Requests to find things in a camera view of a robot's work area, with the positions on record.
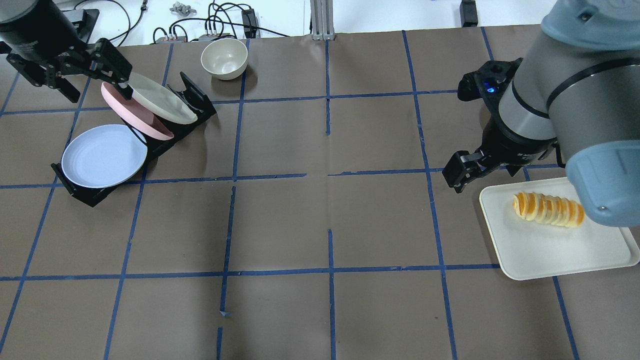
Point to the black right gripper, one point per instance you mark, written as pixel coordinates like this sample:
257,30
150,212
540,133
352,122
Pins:
520,146

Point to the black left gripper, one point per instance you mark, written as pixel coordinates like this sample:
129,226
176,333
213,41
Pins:
31,34

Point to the blue plate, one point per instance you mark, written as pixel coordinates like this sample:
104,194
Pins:
104,156

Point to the spiral orange bread roll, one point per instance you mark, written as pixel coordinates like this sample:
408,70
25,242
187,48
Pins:
546,209

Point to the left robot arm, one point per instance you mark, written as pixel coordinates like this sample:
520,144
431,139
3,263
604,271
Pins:
44,47

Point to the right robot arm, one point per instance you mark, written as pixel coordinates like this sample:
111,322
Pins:
577,92

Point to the cream plate in rack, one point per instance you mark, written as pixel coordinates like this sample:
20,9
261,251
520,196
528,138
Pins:
160,100

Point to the pink plate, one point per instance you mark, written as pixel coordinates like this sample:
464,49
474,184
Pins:
135,114

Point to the black plate rack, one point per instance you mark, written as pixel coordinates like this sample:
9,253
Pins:
197,101

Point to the white rectangular tray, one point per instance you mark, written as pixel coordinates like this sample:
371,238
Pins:
527,250

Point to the cream bowl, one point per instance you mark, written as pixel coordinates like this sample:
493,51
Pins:
225,59

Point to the black power adapter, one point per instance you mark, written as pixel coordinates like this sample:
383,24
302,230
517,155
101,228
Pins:
468,13

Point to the black power brick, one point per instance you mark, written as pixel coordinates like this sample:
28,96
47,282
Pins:
250,23

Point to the brown paper table cover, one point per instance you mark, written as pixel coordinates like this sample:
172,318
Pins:
307,220

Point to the aluminium frame post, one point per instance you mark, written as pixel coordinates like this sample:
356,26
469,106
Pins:
322,20

